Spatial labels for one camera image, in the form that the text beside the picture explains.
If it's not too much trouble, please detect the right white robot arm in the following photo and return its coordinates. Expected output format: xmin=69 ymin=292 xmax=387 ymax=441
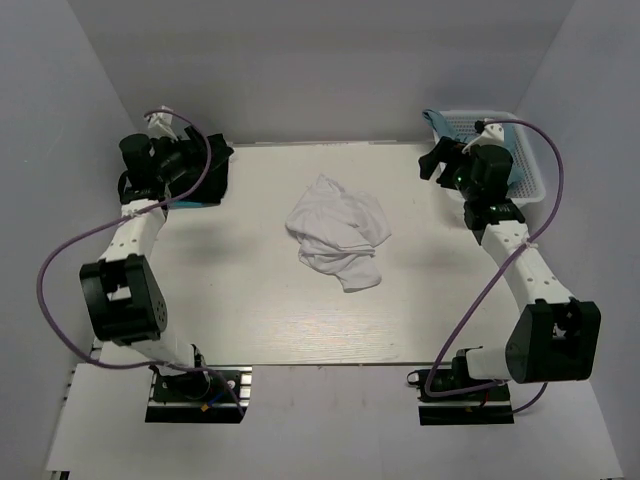
xmin=419 ymin=137 xmax=601 ymax=399

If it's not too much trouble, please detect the white plastic basket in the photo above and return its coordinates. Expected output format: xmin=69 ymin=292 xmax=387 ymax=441
xmin=448 ymin=110 xmax=546 ymax=207

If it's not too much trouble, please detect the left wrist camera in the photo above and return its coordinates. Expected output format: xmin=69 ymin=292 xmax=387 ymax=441
xmin=144 ymin=105 xmax=180 ymax=141

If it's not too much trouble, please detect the folded teal t shirt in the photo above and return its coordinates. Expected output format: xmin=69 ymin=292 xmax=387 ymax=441
xmin=167 ymin=200 xmax=218 ymax=210

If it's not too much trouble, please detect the white t shirt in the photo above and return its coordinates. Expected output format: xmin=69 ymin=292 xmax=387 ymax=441
xmin=285 ymin=174 xmax=391 ymax=293

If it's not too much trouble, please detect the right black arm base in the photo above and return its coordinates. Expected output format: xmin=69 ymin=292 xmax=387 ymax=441
xmin=406 ymin=369 xmax=514 ymax=426

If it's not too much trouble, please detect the light blue crumpled t shirt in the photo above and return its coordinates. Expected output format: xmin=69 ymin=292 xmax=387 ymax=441
xmin=419 ymin=109 xmax=524 ymax=187

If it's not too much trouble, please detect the folded black t shirt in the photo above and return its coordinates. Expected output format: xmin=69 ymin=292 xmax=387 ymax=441
xmin=169 ymin=133 xmax=234 ymax=205

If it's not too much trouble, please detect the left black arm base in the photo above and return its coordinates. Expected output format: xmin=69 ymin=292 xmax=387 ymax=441
xmin=145 ymin=367 xmax=252 ymax=425

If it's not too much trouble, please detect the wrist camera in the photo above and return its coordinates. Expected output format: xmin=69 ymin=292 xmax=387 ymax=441
xmin=144 ymin=105 xmax=180 ymax=141
xmin=463 ymin=119 xmax=505 ymax=153

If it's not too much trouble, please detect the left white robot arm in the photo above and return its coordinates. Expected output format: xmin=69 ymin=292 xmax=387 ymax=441
xmin=79 ymin=127 xmax=212 ymax=399

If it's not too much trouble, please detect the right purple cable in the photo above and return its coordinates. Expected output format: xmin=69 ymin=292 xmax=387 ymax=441
xmin=424 ymin=117 xmax=566 ymax=416

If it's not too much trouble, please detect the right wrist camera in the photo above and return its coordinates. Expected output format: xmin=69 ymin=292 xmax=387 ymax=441
xmin=463 ymin=119 xmax=505 ymax=153

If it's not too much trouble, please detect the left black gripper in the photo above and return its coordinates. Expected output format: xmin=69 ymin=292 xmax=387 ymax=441
xmin=155 ymin=126 xmax=234 ymax=184

